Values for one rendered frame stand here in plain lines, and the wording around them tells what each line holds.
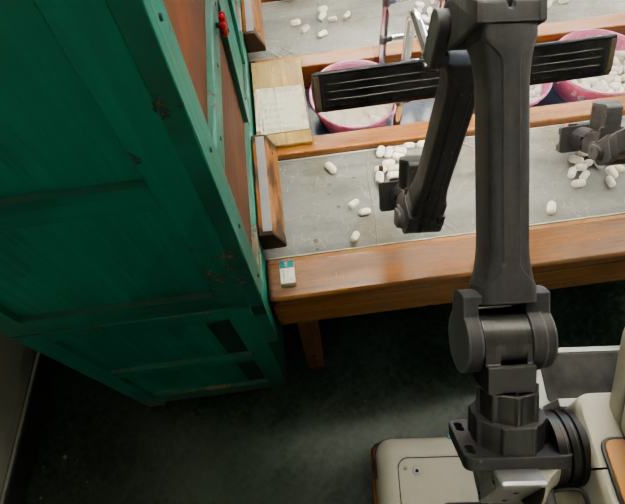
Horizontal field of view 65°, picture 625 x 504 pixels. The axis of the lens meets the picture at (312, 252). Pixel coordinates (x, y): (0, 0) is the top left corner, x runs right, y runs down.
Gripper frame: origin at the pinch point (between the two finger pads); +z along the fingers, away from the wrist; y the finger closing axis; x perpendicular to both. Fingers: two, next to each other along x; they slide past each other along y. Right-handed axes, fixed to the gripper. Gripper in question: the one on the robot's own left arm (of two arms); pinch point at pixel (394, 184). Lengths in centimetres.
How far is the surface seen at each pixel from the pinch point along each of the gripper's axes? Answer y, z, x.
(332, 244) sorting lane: 15.8, 1.9, 14.0
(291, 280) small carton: 26.7, -9.0, 17.2
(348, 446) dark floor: 17, 18, 97
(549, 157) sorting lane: -44.9, 15.6, 2.6
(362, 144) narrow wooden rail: 3.8, 22.2, -5.7
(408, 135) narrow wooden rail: -9.0, 22.8, -6.5
